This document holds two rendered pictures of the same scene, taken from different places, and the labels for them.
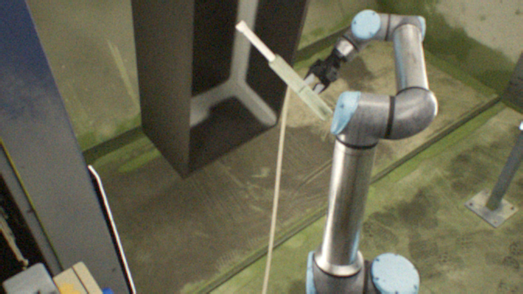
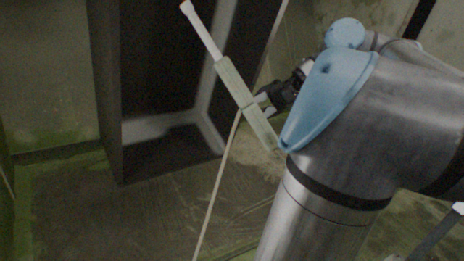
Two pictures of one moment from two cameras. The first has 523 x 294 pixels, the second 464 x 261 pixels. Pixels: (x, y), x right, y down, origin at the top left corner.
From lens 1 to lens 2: 114 cm
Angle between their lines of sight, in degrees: 9
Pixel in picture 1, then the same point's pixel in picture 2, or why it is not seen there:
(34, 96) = not seen: outside the picture
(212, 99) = (174, 122)
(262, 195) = (201, 217)
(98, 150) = (77, 148)
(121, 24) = not seen: hidden behind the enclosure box
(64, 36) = (74, 51)
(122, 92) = not seen: hidden behind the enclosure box
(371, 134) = (394, 171)
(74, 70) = (75, 79)
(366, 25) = (346, 34)
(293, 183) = (230, 212)
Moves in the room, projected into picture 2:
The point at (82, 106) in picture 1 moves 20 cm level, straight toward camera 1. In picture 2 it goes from (73, 109) to (68, 127)
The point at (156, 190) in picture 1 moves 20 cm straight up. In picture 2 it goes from (111, 192) to (107, 170)
